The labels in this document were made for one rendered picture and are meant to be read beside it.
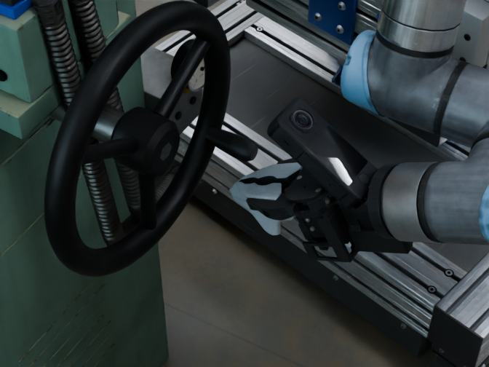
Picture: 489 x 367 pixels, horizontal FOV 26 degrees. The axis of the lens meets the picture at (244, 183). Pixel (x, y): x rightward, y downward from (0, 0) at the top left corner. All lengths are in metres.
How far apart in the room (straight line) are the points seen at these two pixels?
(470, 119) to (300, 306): 0.98
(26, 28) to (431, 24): 0.36
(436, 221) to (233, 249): 1.07
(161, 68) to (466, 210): 0.60
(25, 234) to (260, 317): 0.72
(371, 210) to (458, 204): 0.09
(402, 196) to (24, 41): 0.37
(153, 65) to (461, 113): 0.55
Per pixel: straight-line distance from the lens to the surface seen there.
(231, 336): 1.88
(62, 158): 0.93
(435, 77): 1.01
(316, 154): 1.01
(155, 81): 1.40
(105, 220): 1.17
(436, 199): 0.95
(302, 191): 1.05
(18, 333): 1.38
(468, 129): 1.01
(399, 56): 1.00
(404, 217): 0.97
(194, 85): 1.36
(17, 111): 1.02
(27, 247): 1.30
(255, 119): 1.94
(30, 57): 0.99
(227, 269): 1.97
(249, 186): 1.11
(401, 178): 0.98
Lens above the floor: 1.55
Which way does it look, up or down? 47 degrees down
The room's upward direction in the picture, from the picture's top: straight up
